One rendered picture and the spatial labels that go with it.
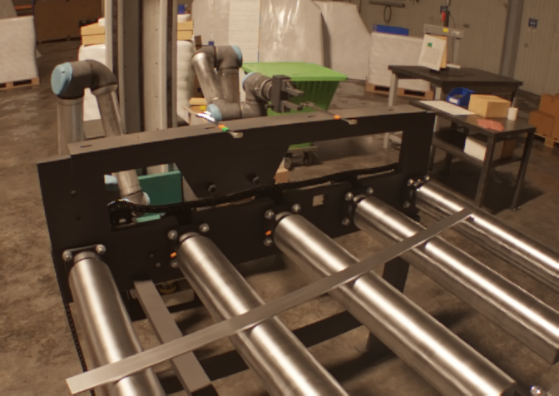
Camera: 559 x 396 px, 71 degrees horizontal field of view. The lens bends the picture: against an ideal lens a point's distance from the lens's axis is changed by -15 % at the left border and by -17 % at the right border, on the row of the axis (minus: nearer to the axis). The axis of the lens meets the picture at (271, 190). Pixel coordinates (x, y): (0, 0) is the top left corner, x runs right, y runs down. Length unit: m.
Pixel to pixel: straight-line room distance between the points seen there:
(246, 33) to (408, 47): 3.74
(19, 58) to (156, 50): 7.04
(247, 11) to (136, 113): 2.87
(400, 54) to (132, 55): 6.23
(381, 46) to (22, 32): 6.58
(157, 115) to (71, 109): 0.60
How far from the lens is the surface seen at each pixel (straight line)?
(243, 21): 4.90
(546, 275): 1.41
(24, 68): 9.12
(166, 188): 2.30
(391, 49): 7.93
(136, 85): 2.20
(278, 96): 1.60
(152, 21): 2.18
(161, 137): 1.15
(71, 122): 1.82
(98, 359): 0.89
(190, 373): 1.00
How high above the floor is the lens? 1.52
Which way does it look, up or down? 24 degrees down
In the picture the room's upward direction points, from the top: 3 degrees clockwise
